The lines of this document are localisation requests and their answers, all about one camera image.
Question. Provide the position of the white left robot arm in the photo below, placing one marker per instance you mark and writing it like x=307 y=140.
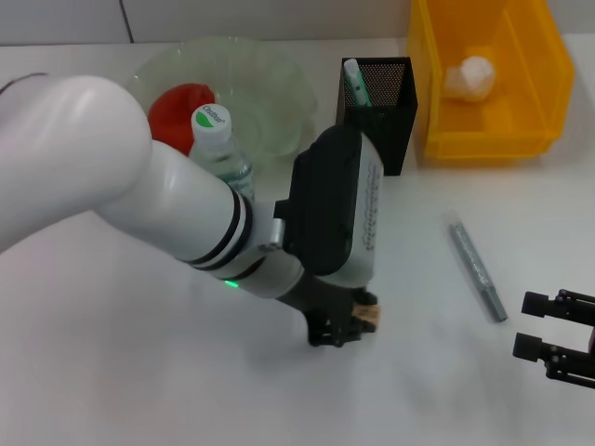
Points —
x=93 y=162

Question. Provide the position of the black mesh pen holder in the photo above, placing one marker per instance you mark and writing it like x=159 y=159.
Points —
x=390 y=135

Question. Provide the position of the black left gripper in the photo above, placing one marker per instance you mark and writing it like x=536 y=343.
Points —
x=325 y=302

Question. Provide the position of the green utility knife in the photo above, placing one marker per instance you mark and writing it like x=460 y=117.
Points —
x=357 y=83

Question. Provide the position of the white paper ball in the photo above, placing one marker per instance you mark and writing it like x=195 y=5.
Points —
x=469 y=76

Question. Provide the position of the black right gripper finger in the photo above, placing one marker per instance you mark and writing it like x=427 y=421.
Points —
x=558 y=306
x=558 y=360

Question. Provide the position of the green glass fruit plate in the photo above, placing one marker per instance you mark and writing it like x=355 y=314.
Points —
x=269 y=93

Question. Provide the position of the red-orange fruit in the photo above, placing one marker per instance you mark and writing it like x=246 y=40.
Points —
x=172 y=111

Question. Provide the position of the grey pen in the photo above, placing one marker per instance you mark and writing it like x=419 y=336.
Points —
x=479 y=274

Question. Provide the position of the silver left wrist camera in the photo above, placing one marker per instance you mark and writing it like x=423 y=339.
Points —
x=334 y=204

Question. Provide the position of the green label water bottle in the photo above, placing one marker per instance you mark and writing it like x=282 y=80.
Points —
x=218 y=148

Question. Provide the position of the yellow plastic bin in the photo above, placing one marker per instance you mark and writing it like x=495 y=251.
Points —
x=488 y=139

